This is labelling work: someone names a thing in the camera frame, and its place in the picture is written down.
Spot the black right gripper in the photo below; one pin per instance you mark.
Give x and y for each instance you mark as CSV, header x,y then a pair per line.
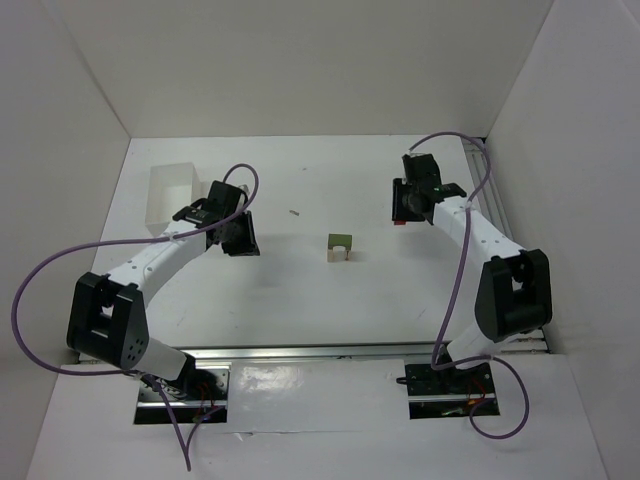
x,y
400,201

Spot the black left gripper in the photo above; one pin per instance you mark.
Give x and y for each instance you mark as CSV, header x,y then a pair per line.
x,y
245,238

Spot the green wood block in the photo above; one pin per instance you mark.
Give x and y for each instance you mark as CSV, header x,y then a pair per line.
x,y
344,241

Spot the white perforated box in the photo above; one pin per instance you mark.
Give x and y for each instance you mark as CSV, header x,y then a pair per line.
x,y
171,187

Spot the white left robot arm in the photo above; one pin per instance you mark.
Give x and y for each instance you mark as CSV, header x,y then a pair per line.
x,y
108,320

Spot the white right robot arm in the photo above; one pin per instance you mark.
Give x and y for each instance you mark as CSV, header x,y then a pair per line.
x,y
453,217

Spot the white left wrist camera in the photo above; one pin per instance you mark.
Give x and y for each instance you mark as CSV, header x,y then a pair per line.
x,y
244,194

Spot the aluminium rail front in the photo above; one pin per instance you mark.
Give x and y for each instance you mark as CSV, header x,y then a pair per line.
x,y
311,352

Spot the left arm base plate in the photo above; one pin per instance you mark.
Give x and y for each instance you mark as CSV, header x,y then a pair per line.
x,y
209,397

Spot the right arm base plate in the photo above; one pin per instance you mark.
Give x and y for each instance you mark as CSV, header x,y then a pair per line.
x,y
449,393

